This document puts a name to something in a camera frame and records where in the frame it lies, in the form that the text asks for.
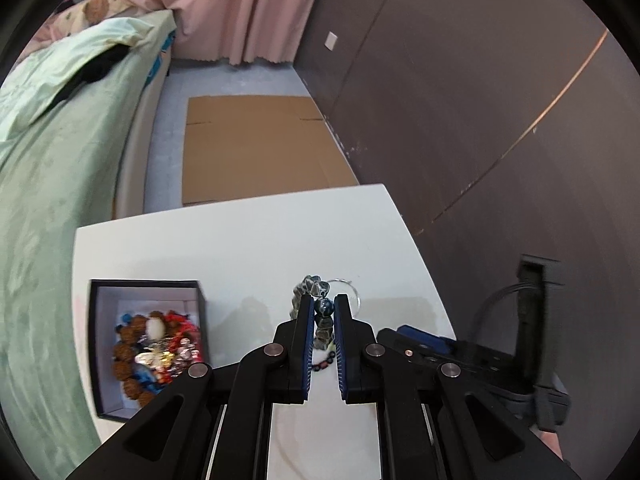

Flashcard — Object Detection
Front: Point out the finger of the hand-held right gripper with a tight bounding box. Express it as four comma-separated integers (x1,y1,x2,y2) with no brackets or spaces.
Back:
397,325,456,357
376,328,442,368

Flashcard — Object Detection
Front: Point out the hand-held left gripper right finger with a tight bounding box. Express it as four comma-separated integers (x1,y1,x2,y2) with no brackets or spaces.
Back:
334,294,583,480

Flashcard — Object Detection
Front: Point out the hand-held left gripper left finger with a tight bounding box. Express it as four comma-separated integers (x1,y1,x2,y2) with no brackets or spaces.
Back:
65,297,317,480

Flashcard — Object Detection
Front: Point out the black red bead bracelet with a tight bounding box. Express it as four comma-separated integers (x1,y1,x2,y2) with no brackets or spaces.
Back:
311,347,337,372

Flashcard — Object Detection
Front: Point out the dark stone bead bracelet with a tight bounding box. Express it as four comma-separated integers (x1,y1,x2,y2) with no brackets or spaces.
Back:
289,274,336,352

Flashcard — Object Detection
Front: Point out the clear thin hoop bracelet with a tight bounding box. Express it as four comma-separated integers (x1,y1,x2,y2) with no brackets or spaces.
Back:
327,278,364,319

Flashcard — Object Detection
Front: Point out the gold silver charm jewelry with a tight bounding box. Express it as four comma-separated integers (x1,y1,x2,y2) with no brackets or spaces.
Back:
132,342,177,369

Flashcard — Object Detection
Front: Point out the brown seed bead bracelet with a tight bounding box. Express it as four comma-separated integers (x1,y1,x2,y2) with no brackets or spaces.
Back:
112,310,173,408

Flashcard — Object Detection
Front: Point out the black jewelry box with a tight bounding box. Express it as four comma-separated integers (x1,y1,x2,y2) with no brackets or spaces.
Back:
89,279,213,421

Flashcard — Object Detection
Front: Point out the person's right forearm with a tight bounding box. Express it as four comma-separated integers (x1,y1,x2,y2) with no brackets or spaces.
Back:
537,430,567,462

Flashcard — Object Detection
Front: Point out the white square table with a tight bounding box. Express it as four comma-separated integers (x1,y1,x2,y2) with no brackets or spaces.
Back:
72,184,457,480

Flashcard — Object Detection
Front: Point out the flat brown cardboard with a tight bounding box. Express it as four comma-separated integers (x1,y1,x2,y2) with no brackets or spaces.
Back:
182,95,359,207

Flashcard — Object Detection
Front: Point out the white bed base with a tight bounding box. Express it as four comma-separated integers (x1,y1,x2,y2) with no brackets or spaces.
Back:
112,25,174,222

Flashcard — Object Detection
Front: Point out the green bed sheet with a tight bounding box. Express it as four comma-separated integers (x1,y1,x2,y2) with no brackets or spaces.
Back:
0,10,177,467

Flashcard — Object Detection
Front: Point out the black cloth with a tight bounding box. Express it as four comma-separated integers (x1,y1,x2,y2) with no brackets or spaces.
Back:
50,42,131,109

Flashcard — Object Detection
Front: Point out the pink curtain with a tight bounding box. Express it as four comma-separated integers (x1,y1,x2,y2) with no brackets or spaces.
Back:
115,0,334,67

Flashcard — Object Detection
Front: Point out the pale green duvet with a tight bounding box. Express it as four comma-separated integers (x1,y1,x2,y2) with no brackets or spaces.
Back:
0,15,162,142

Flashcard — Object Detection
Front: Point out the bear print pillow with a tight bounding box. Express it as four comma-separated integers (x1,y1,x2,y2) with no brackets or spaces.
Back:
37,0,167,42

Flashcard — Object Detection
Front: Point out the grey cable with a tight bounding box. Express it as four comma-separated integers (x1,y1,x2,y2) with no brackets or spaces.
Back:
470,282,524,347

